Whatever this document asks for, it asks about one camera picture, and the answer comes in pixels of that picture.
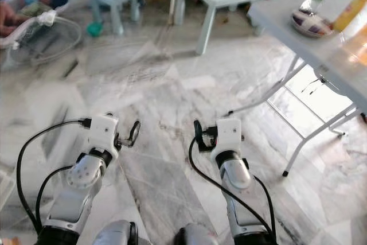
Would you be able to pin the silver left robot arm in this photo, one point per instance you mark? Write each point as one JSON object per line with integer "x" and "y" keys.
{"x": 83, "y": 176}

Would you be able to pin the small dark flat object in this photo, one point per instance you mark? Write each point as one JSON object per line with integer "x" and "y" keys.
{"x": 71, "y": 69}

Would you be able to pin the grey robot right leg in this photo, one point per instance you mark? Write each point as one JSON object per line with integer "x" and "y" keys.
{"x": 198, "y": 235}

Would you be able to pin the grey robot leg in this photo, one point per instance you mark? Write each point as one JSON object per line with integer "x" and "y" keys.
{"x": 114, "y": 233}
{"x": 198, "y": 235}

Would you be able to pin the grey robot left leg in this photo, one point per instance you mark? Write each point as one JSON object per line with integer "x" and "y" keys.
{"x": 114, "y": 233}

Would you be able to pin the small teal cup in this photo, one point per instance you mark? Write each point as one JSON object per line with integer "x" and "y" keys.
{"x": 95, "y": 28}

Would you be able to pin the white baby bouncer seat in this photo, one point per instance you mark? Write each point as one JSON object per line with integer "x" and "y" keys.
{"x": 54, "y": 31}

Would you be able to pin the white folding table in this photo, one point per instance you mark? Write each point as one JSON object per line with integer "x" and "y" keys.
{"x": 321, "y": 47}

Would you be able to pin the patterned bowl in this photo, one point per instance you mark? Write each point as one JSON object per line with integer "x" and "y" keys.
{"x": 311, "y": 24}

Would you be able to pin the baby in blue top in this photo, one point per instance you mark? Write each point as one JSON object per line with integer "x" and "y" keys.
{"x": 37, "y": 3}

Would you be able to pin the yellow container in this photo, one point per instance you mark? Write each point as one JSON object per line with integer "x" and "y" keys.
{"x": 351, "y": 12}

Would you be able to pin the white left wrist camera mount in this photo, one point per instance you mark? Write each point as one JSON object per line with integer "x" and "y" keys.
{"x": 104, "y": 132}

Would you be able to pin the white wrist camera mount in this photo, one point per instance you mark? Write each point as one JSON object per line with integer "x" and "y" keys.
{"x": 229, "y": 135}
{"x": 104, "y": 132}

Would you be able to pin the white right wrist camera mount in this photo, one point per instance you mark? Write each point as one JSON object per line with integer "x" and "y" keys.
{"x": 229, "y": 135}

